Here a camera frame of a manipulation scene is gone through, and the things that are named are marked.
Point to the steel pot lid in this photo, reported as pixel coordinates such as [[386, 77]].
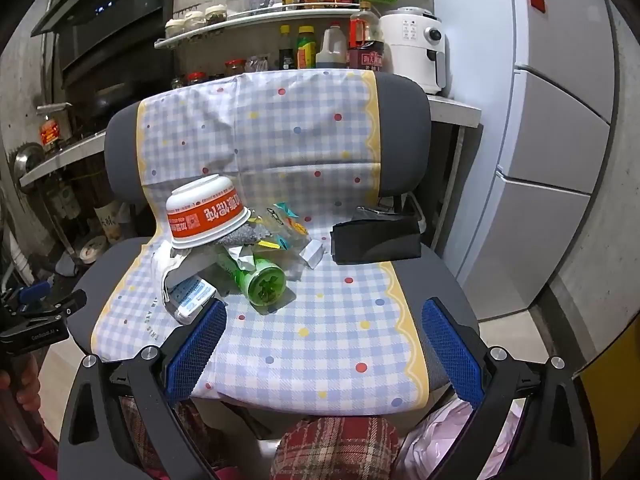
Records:
[[27, 160]]

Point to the black wok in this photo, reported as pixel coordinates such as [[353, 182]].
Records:
[[110, 97]]

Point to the red warning tag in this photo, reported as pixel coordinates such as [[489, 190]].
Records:
[[50, 133]]

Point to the red lid jar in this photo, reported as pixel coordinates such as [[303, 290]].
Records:
[[235, 69], [196, 79]]

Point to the green plastic bottle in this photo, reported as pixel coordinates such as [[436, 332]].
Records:
[[262, 282]]

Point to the grey office chair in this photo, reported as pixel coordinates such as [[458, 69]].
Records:
[[405, 135]]

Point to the blue white carton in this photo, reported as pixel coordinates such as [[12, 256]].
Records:
[[192, 297]]

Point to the red refrigerator sticker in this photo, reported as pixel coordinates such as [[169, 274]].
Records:
[[538, 1]]

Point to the small white box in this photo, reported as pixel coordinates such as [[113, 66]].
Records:
[[313, 255]]

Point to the white air fryer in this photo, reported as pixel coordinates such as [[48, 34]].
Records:
[[410, 45]]

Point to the black pouch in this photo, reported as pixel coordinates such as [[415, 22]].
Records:
[[375, 240]]

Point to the clear glass jar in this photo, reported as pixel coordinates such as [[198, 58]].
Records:
[[237, 4]]

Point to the white refrigerator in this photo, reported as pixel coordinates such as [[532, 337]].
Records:
[[550, 110]]

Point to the clear colourful snack wrapper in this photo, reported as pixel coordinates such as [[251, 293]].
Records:
[[285, 222]]

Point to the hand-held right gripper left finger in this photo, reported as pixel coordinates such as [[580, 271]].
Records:
[[195, 350]]

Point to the round white dish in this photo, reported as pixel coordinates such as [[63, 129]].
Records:
[[93, 249]]

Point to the silver foil wrapper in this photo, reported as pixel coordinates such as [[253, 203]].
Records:
[[240, 236]]

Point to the yellow door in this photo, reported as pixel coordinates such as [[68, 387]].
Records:
[[605, 410]]

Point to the large dark soy sauce bottle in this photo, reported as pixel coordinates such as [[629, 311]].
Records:
[[366, 42]]

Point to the green yellow bottle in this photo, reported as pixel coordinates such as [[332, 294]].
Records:
[[306, 50]]

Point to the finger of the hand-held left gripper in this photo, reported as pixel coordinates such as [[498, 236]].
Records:
[[36, 293], [60, 310]]

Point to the dark bottle yellow cap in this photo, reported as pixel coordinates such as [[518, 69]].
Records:
[[287, 52]]

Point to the pink-lined waste bin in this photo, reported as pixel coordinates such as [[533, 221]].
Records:
[[440, 440]]

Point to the white orange instant noodle bowl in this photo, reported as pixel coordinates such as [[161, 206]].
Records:
[[205, 210]]

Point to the person's left hand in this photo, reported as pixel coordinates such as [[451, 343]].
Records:
[[27, 387]]

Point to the black range hood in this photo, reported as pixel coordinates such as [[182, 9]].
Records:
[[115, 25]]

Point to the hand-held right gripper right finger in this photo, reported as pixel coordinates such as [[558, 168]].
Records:
[[452, 350]]

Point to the glass jar white lid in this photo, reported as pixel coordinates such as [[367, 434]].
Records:
[[216, 15], [175, 29], [195, 21]]

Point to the beige labelled jar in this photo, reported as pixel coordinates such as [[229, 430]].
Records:
[[109, 222]]

